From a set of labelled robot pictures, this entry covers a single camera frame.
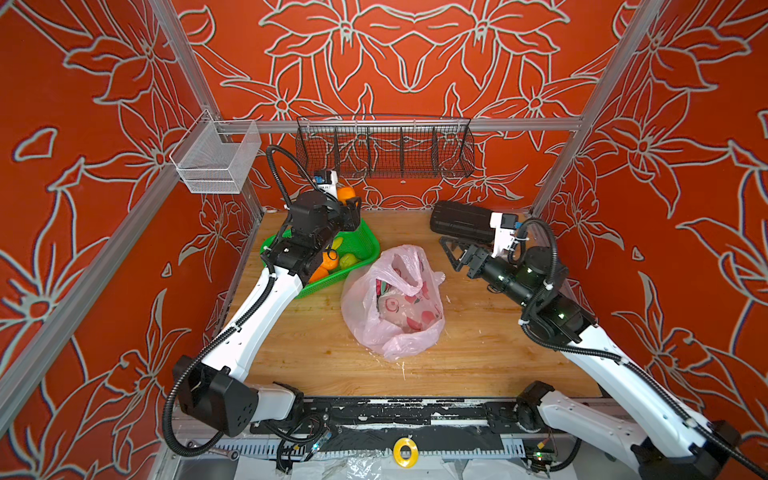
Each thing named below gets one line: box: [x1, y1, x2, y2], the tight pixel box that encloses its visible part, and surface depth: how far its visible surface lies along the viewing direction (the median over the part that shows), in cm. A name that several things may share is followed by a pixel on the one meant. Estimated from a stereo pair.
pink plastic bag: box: [341, 244, 446, 361], surface depth 81 cm
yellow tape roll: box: [393, 437, 419, 469], surface depth 69 cm
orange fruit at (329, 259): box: [321, 249, 339, 270], surface depth 100 cm
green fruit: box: [339, 253, 360, 269], surface depth 100 cm
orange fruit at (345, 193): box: [337, 187, 356, 203], surface depth 71 cm
